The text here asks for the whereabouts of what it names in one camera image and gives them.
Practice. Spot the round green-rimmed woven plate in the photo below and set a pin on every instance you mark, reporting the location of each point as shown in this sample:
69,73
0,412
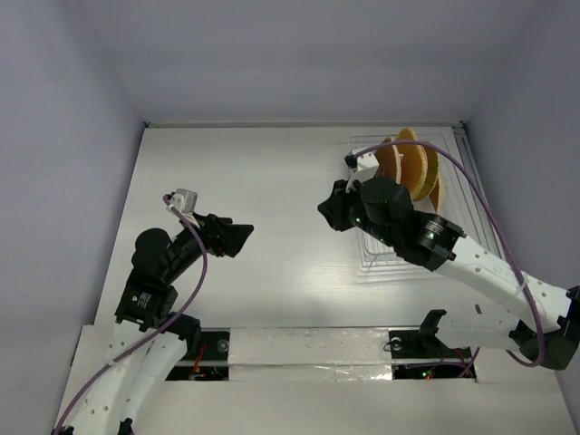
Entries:
432,174

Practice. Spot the fish-shaped woven plate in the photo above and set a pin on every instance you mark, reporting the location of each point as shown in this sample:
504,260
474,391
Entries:
439,195

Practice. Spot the silver foil-taped front beam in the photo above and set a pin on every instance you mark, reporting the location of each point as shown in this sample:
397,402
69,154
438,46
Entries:
308,355

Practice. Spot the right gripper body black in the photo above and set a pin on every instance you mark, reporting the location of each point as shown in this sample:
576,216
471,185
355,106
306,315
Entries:
341,205

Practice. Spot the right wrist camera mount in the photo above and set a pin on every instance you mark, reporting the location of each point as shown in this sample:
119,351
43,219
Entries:
362,165

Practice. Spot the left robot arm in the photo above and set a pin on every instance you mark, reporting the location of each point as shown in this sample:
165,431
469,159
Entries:
149,337

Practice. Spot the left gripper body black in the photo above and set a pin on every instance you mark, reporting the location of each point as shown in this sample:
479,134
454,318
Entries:
213,242

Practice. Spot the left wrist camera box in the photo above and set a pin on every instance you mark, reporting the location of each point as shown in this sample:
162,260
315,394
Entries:
184,201

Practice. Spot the white wire dish rack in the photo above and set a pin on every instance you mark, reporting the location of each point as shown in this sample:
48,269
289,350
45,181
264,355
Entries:
459,208

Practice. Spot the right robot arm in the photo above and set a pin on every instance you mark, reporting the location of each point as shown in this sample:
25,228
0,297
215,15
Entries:
541,321

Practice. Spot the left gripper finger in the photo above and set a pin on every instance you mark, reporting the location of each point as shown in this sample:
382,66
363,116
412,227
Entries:
223,221
234,238

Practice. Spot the triangular woven basket plate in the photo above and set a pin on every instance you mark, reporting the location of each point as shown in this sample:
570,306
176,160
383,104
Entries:
389,160

